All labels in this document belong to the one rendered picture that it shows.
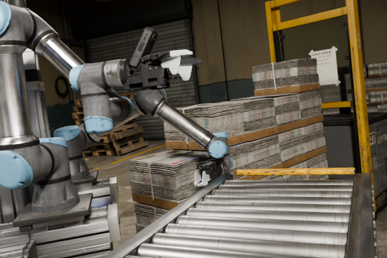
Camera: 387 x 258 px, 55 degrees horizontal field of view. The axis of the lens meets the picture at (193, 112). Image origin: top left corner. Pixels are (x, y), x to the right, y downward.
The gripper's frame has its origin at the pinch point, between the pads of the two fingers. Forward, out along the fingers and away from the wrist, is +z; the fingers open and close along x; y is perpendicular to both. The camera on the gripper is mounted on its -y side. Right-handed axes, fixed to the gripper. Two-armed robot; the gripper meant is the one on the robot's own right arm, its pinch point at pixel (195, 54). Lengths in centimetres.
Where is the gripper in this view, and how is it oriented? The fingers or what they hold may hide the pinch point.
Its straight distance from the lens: 97.8
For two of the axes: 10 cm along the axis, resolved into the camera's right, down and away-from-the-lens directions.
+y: 0.8, 9.9, -0.8
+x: -2.5, -0.6, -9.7
